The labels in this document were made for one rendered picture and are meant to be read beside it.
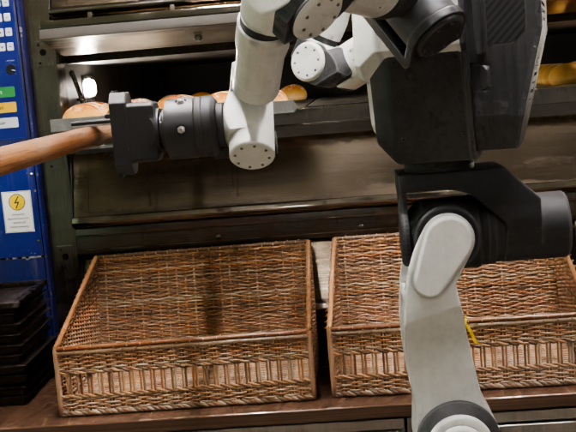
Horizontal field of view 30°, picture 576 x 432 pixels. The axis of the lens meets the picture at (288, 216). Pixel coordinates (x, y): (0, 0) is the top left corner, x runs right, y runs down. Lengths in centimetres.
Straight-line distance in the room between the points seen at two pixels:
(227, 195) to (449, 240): 105
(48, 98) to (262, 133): 134
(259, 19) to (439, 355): 73
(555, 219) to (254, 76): 62
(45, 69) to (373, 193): 88
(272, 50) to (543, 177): 143
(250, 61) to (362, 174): 131
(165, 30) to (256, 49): 120
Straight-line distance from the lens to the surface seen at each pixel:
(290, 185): 269
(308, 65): 211
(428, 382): 185
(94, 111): 248
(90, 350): 232
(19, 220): 280
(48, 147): 131
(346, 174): 269
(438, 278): 177
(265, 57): 140
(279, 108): 241
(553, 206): 183
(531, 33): 172
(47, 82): 279
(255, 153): 152
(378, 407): 224
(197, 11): 257
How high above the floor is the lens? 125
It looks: 7 degrees down
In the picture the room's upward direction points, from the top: 5 degrees counter-clockwise
